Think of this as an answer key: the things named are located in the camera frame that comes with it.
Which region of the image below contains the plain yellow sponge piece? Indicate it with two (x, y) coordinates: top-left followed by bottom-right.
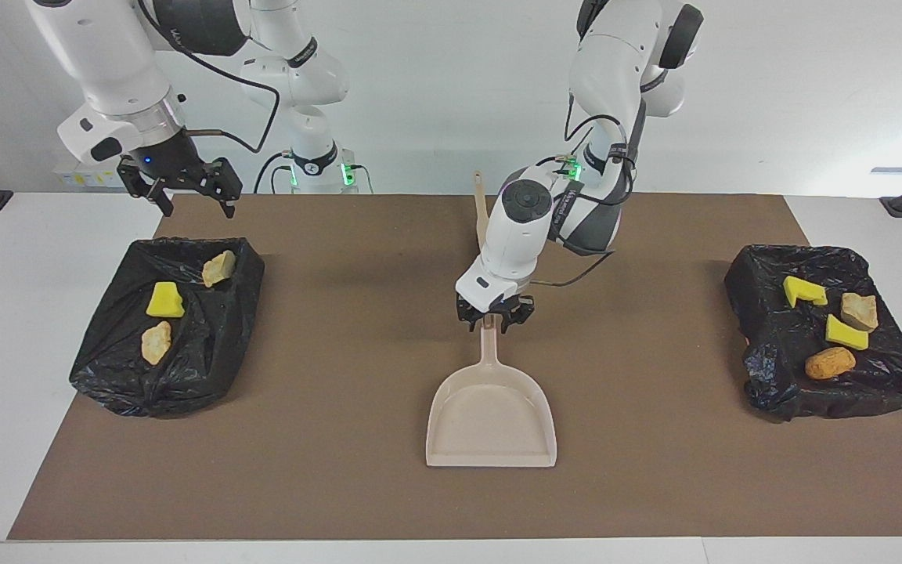
(146, 282), (186, 319)

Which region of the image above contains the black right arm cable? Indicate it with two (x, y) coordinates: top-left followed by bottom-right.
(134, 0), (280, 154)

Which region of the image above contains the small green yellow sponge piece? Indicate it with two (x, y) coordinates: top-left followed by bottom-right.
(824, 314), (871, 352)

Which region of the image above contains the beige hand brush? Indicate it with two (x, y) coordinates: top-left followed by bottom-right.
(473, 171), (492, 250)

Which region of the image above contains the L-shaped green yellow sponge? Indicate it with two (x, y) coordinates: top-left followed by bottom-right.
(782, 275), (829, 309)

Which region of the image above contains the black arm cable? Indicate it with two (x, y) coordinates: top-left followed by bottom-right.
(134, 0), (280, 154)
(533, 94), (640, 287)

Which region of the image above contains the beige plastic dustpan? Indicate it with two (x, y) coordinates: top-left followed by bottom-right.
(425, 313), (558, 468)

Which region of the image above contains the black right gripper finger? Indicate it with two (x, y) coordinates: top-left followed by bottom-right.
(118, 161), (175, 219)
(204, 157), (244, 219)

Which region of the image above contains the orange brown oval sponge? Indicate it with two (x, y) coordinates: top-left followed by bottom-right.
(804, 346), (857, 381)

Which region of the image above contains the pale beige sponge chunk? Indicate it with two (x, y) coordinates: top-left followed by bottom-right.
(841, 293), (879, 332)

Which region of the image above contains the black bag lined bin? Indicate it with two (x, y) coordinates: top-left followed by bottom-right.
(69, 237), (266, 418)
(723, 244), (902, 422)

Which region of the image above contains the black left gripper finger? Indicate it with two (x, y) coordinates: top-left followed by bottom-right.
(502, 296), (536, 334)
(456, 298), (485, 334)

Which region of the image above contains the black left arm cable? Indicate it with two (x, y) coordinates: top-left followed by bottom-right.
(533, 94), (640, 287)

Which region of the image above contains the large white box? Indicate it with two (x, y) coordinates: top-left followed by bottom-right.
(79, 161), (127, 189)

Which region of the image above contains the pale yellow bumpy sponge chunk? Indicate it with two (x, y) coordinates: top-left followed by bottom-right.
(141, 321), (173, 367)

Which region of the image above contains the brown table mat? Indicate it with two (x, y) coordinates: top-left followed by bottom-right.
(6, 193), (902, 541)

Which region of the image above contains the orange striped sponge chunk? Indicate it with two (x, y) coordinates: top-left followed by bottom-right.
(201, 250), (237, 288)

